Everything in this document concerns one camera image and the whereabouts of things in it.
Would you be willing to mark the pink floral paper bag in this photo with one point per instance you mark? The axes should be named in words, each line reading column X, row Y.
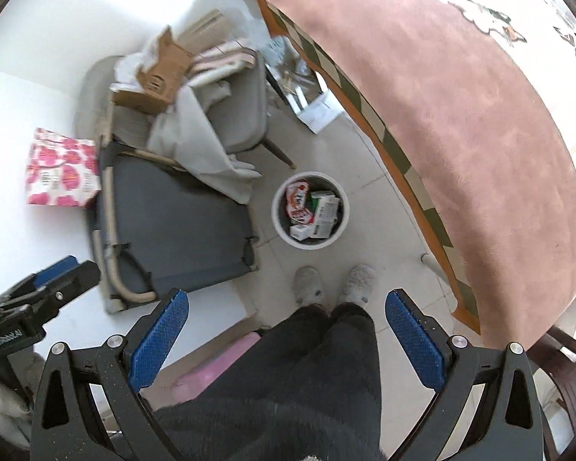
column 61, row 171

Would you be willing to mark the black trouser legs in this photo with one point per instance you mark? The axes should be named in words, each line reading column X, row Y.
column 309, row 389

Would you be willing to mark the left grey slipper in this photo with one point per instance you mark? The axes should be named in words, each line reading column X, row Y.
column 307, row 287

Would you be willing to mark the white cloth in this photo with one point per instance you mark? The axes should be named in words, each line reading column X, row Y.
column 185, row 135

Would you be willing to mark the grey folding cot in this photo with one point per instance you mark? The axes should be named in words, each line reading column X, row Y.
column 153, row 226

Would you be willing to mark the white open cardboard box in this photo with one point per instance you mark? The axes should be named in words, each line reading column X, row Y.
column 321, row 112

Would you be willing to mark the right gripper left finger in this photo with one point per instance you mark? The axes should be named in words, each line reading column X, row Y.
column 66, row 422

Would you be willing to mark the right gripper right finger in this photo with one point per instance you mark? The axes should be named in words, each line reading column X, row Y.
column 507, row 424

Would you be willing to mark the grey slipper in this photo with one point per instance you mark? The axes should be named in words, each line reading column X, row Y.
column 307, row 287
column 358, row 286

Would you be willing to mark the cat print table mat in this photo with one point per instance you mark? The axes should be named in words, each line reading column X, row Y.
column 472, row 107

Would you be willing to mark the white round trash bin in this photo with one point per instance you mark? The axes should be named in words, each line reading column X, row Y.
column 329, row 204

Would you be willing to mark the grey upholstered chair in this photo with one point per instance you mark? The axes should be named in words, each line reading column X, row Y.
column 240, row 121

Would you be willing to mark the dark wooden chair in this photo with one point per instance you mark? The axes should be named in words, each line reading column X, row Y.
column 547, row 354

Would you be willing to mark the white table leg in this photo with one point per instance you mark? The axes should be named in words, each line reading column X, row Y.
column 429, row 261

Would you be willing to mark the right grey slipper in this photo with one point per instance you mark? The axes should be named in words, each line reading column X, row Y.
column 358, row 286

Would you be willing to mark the red white snack pouch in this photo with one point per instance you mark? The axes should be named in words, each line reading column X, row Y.
column 296, row 203

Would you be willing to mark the brown cardboard box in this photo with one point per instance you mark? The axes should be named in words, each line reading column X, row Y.
column 148, row 81

